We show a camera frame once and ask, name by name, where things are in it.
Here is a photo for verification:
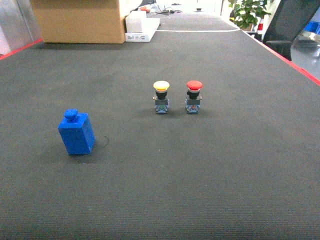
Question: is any blue block part with knob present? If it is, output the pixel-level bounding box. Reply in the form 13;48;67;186
57;108;95;155

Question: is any yellow mushroom push button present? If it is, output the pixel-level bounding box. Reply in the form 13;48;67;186
153;80;170;114

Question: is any red mushroom push button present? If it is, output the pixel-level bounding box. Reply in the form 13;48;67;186
185;80;203;114

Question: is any white flat box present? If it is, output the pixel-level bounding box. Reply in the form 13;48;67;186
125;18;160;43

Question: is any white small box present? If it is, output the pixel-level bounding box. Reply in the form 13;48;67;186
125;10;147;33

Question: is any green potted plant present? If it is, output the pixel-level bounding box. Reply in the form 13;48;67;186
228;0;271;30

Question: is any large cardboard box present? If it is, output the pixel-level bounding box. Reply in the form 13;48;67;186
30;0;130;44

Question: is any black office chair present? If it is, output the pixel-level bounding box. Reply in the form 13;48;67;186
263;0;320;61

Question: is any red conveyor side rail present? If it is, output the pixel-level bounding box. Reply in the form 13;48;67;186
242;31;320;86

